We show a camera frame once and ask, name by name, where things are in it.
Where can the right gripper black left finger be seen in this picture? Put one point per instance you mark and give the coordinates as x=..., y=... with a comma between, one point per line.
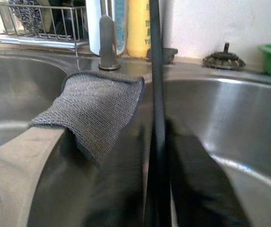
x=125, y=189

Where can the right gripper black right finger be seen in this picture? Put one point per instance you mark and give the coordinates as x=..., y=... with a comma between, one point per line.
x=196, y=179

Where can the stainless steel double sink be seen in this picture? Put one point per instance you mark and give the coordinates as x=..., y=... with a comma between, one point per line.
x=232, y=106

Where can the grey mesh dish cloth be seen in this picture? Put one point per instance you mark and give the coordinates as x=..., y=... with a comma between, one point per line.
x=90, y=113

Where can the black sink strainer plug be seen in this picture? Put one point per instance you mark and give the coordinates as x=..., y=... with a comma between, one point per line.
x=222, y=61

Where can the steel flexible neck faucet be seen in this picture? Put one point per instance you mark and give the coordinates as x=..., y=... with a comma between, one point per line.
x=108, y=47

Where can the yellow detergent bottle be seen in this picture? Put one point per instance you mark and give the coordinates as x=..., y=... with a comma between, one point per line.
x=137, y=28

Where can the white bottle blue label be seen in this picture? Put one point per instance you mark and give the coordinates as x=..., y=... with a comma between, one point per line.
x=93, y=23

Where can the black cup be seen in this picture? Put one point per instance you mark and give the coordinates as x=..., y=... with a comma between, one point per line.
x=64, y=21

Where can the grey mesh scourer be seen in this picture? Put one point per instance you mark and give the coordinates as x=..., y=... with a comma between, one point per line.
x=27, y=16

